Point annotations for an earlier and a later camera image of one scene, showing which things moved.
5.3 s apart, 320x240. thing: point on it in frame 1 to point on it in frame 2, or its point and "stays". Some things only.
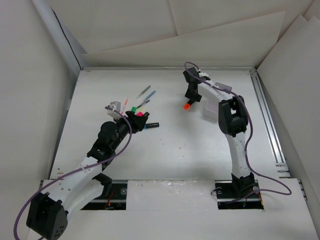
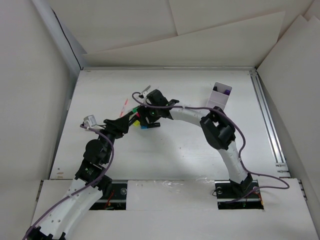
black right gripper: (197, 97) to (143, 111)
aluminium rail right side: (283, 167) stays
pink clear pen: (126, 102) stays
